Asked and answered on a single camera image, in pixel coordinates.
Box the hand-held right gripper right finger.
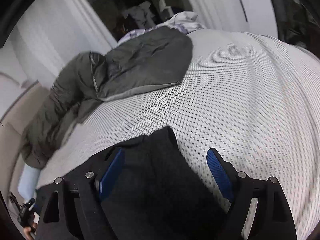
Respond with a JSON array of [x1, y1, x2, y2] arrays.
[[206, 148, 298, 240]]

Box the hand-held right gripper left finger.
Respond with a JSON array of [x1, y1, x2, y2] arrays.
[[37, 147, 125, 240]]

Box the black pants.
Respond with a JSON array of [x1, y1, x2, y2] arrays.
[[35, 126, 234, 240]]

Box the person's left hand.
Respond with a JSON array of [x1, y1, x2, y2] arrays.
[[24, 222, 38, 238]]

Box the light blue pillow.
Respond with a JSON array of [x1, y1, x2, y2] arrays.
[[20, 166, 42, 198]]

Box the grey duvet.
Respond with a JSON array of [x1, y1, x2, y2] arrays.
[[21, 26, 193, 169]]

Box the black thin pole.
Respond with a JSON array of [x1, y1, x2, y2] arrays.
[[230, 0, 248, 22]]

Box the white office chair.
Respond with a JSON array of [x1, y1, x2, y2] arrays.
[[159, 0, 175, 18]]

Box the glass door wardrobe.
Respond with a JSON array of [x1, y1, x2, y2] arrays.
[[265, 0, 320, 60]]

